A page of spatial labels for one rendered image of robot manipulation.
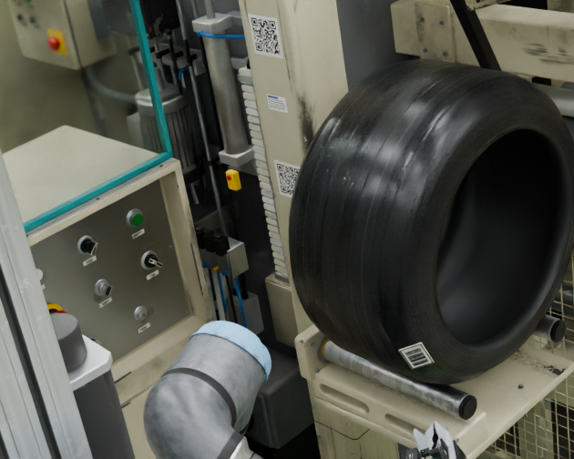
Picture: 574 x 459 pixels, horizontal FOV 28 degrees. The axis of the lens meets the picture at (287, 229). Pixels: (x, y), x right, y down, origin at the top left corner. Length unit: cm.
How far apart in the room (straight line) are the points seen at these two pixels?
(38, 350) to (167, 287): 136
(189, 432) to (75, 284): 84
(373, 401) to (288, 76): 62
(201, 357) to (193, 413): 9
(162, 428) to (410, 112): 70
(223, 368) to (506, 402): 85
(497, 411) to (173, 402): 90
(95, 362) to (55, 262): 102
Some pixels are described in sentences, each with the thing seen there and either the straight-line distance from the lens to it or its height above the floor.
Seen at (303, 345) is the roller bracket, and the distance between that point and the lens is 219.
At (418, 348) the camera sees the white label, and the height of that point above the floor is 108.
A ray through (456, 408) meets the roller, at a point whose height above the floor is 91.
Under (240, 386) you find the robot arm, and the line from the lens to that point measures 150.
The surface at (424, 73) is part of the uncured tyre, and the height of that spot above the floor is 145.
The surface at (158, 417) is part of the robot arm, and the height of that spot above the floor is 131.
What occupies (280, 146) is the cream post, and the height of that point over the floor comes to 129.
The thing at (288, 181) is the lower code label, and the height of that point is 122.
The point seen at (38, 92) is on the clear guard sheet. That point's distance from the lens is 206.
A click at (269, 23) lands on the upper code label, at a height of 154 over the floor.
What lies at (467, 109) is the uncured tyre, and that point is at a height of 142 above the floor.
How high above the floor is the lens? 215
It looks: 28 degrees down
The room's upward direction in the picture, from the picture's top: 10 degrees counter-clockwise
